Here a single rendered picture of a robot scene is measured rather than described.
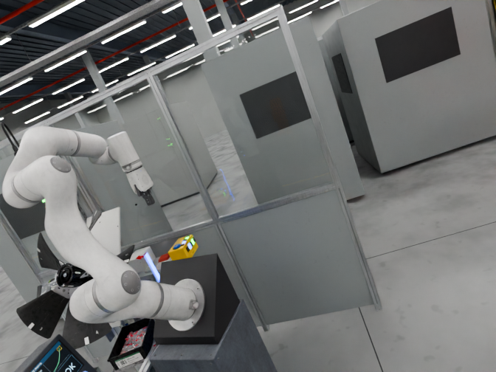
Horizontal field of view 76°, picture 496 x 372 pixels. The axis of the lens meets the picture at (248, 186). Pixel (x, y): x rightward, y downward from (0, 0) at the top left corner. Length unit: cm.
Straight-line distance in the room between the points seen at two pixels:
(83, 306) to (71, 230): 22
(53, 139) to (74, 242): 34
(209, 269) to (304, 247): 106
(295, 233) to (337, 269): 39
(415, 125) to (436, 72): 66
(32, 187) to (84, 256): 24
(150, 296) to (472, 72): 449
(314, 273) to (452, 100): 320
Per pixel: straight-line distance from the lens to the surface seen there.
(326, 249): 223
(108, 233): 213
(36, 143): 115
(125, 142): 142
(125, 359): 167
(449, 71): 478
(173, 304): 120
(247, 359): 143
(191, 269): 135
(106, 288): 100
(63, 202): 104
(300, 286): 241
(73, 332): 183
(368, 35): 446
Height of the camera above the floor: 169
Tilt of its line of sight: 15 degrees down
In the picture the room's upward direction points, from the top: 23 degrees counter-clockwise
